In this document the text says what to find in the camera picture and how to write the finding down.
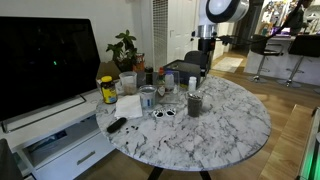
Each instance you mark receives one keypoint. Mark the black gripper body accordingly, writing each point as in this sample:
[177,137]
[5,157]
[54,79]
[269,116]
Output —
[206,46]

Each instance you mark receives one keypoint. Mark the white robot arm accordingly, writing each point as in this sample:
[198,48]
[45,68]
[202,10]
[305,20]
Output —
[220,11]

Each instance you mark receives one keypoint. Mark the small white pill bottle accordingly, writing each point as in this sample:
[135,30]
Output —
[192,84]

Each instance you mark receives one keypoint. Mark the dark grey chair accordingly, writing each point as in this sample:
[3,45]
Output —
[192,57]

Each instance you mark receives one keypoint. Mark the dark blue storage box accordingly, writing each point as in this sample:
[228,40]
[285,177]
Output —
[183,70]

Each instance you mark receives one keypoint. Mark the beige floor rug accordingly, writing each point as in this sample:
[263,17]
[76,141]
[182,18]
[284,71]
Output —
[228,64]

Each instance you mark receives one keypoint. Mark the small clear plastic cup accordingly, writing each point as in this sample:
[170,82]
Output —
[207,104]

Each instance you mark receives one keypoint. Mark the red cap sauce bottle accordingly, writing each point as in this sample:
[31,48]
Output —
[161,76]

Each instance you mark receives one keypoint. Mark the white louvered panel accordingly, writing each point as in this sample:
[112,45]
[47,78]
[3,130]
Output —
[160,33]

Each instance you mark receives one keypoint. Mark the dark spice bottle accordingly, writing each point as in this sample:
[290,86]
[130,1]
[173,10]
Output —
[149,76]

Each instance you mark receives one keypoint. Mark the white framed sunglasses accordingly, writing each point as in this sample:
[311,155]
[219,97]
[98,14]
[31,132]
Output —
[164,113]

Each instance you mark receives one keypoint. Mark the black bar stool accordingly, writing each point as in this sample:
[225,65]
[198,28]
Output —
[301,46]
[265,50]

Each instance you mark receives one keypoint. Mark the clear plastic beaker cup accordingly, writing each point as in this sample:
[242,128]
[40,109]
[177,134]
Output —
[147,97]

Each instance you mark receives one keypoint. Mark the orange snack packet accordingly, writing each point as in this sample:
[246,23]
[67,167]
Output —
[139,62]

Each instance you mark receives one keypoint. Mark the clear measuring cup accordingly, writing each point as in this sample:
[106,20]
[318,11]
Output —
[128,83]

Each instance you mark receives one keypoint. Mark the open laptop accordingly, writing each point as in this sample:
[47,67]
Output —
[281,31]

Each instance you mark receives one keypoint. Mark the green potted plant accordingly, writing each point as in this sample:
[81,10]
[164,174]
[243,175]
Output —
[124,50]

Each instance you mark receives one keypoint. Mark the white paper napkin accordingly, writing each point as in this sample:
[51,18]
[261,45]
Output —
[128,106]

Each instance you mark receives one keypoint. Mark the brown cardboard box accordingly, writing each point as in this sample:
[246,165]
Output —
[108,70]

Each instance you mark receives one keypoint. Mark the yellow cap vitamin bottle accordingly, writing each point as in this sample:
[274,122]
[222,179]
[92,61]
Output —
[108,90]

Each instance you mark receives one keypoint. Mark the person in dark clothes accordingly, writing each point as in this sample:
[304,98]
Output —
[296,16]

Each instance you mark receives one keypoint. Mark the black remote control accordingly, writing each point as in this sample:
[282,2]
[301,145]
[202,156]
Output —
[116,125]

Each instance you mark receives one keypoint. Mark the black table leg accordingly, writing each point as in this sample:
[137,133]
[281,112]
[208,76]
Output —
[205,175]
[155,174]

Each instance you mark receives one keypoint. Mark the wooden step platform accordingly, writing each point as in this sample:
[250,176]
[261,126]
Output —
[288,146]

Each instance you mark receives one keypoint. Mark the white media cabinet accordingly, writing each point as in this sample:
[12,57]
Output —
[63,146]

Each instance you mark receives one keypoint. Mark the large black flat monitor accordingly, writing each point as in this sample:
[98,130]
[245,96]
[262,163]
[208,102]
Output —
[43,63]

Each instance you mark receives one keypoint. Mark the silver monitor stand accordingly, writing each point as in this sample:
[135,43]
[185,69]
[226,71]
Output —
[43,115]

